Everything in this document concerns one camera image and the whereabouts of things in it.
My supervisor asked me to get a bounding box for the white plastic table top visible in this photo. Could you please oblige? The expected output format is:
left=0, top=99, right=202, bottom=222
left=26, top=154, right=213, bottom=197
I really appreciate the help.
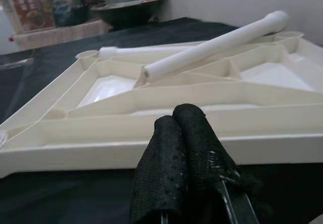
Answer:
left=0, top=31, right=323, bottom=179

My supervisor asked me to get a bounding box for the clear tape strip patch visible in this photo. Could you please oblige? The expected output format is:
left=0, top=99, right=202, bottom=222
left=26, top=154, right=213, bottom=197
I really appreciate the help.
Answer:
left=0, top=57, right=35, bottom=71

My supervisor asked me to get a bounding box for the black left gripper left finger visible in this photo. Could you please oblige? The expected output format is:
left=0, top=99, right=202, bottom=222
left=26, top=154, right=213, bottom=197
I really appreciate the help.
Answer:
left=130, top=115, right=189, bottom=224

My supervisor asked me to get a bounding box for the white plastic table leg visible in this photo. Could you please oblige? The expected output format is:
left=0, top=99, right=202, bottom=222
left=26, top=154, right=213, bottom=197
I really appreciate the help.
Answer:
left=98, top=44, right=200, bottom=60
left=142, top=11, right=289, bottom=83

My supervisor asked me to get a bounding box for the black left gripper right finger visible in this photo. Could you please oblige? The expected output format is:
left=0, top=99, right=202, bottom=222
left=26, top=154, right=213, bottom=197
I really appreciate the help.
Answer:
left=173, top=103, right=263, bottom=224

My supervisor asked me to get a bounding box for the black table cloth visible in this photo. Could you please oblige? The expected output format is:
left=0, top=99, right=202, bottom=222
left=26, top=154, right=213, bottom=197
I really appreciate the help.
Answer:
left=0, top=17, right=323, bottom=224

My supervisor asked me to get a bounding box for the red poster sign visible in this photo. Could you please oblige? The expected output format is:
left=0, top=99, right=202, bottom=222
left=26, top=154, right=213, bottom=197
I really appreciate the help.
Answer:
left=7, top=0, right=58, bottom=34

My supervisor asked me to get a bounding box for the black round tub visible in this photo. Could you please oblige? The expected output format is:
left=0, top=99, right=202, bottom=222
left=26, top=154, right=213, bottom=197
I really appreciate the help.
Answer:
left=90, top=0, right=171, bottom=28

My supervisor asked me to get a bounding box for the beige cloth cover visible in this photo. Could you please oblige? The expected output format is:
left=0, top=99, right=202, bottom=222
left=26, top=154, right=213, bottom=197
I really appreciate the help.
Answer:
left=10, top=19, right=114, bottom=50

